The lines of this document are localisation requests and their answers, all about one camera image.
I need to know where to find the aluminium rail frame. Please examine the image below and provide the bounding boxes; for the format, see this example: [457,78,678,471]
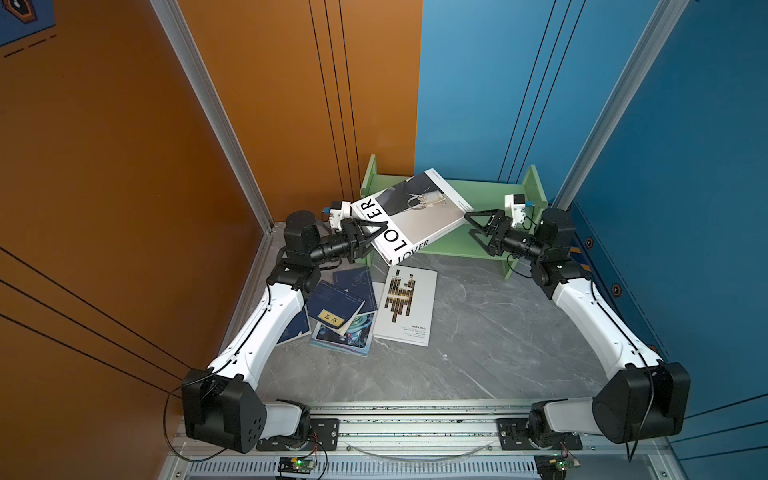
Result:
[160,400,685,479]

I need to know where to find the aluminium corner post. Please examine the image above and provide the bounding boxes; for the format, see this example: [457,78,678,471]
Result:
[553,0,689,210]
[149,0,276,233]

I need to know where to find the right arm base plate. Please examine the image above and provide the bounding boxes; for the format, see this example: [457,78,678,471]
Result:
[495,417,583,451]

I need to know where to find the navy book far left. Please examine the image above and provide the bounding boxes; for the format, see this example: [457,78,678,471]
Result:
[277,310,311,345]

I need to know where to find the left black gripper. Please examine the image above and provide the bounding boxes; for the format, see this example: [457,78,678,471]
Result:
[307,221,385,271]

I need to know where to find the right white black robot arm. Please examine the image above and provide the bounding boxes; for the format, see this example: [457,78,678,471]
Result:
[465,208,691,448]

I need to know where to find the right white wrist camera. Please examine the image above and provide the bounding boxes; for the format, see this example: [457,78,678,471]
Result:
[504,194,534,227]

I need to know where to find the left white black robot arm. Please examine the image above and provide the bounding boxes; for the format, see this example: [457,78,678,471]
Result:
[179,210,387,453]

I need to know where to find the right circuit board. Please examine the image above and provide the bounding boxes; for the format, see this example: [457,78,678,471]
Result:
[534,457,581,480]

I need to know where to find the LOVER black white book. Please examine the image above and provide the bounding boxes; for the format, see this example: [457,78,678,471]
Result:
[351,169,474,266]

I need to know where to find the colourful teal magazine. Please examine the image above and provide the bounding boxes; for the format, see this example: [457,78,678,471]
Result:
[310,309,378,357]

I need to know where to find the navy blue book upper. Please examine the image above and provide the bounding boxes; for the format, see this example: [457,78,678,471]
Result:
[333,267,378,314]

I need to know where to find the right aluminium corner post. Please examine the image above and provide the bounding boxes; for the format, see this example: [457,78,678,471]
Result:
[553,0,689,210]

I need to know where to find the left green circuit board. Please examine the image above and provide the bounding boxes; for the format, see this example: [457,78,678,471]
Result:
[277,457,320,479]

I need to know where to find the left aluminium corner post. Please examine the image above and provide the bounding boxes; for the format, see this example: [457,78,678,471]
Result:
[149,0,276,233]

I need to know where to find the navy book with yellow label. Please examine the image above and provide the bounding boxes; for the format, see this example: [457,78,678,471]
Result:
[306,280,365,335]

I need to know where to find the green wooden two-tier shelf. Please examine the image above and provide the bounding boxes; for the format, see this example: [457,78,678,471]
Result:
[361,154,548,279]

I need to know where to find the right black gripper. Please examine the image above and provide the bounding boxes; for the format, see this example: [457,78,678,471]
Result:
[465,213,548,265]

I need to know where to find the white book with brown pattern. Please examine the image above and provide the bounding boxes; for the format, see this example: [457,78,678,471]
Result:
[373,265,438,347]

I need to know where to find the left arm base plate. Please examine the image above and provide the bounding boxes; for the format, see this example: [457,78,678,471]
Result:
[256,417,340,452]

